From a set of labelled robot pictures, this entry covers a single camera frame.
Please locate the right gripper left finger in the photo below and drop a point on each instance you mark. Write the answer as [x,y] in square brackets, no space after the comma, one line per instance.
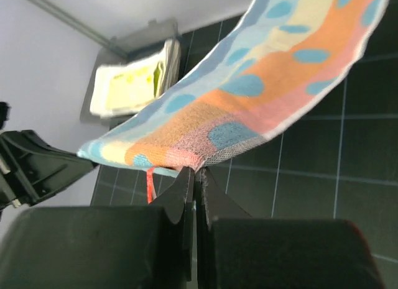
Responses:
[138,246]

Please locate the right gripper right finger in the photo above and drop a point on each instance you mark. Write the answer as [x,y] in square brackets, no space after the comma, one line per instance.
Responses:
[236,250]

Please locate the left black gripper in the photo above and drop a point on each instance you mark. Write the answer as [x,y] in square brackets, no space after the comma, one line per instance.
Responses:
[32,171]

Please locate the white pink towel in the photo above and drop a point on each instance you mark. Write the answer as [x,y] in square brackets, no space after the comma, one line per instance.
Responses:
[169,54]

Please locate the blue patterned towel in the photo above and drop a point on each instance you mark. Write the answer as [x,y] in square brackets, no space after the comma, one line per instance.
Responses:
[281,60]

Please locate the yellow patterned towel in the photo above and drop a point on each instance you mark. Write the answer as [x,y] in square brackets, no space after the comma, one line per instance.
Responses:
[135,87]

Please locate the clear plastic bin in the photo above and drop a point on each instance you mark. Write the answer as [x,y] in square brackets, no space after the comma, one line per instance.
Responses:
[138,44]

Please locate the left aluminium frame post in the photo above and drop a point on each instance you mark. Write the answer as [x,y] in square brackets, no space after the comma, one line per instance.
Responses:
[76,24]

